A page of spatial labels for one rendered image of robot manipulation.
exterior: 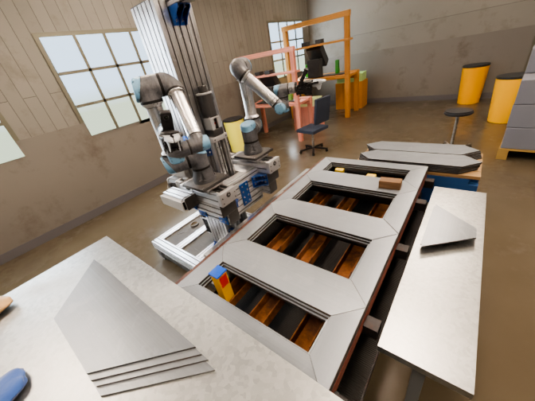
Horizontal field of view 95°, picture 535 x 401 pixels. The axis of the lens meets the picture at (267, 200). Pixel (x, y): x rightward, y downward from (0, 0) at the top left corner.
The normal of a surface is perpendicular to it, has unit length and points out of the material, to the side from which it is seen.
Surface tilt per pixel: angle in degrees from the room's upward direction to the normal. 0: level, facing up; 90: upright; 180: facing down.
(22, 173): 90
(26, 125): 90
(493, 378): 0
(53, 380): 0
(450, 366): 0
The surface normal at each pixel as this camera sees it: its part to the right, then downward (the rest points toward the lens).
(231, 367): -0.17, -0.85
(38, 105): 0.78, 0.19
